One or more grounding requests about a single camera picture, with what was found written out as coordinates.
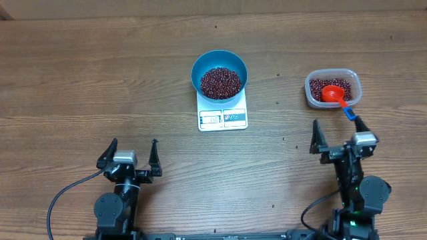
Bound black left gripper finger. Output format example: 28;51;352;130
149;139;162;177
96;138;118;169

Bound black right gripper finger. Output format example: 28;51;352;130
354;116;370;132
310;119;328;154

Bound red measuring scoop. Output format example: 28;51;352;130
322;85;357;121

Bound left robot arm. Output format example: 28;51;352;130
93;139;162;240

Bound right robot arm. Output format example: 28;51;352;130
307;117;392;239

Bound white kitchen scale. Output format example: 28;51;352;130
197;89;248;132

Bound red beans in bowl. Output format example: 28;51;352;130
200;67;242;100

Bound blue bowl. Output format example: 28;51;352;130
191;50;248;103

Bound clear plastic container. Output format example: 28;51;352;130
304;69;363;109

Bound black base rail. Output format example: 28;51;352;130
140;229;317;240

